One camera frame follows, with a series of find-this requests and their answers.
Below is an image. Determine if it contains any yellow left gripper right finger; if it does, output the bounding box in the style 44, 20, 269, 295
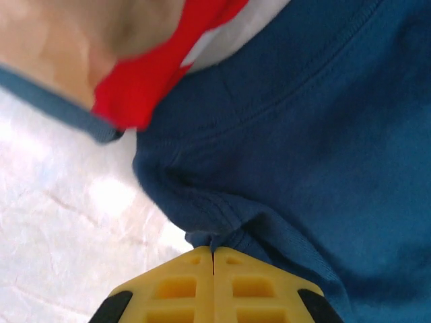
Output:
212, 247, 344, 323

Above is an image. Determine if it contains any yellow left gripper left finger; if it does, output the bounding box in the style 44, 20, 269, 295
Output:
89, 246, 216, 323

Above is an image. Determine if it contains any navy blue printed t-shirt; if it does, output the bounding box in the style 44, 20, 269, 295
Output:
133, 0, 431, 323

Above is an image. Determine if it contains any beige red blue-trimmed t-shirt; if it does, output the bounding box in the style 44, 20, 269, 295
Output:
0, 0, 290, 144

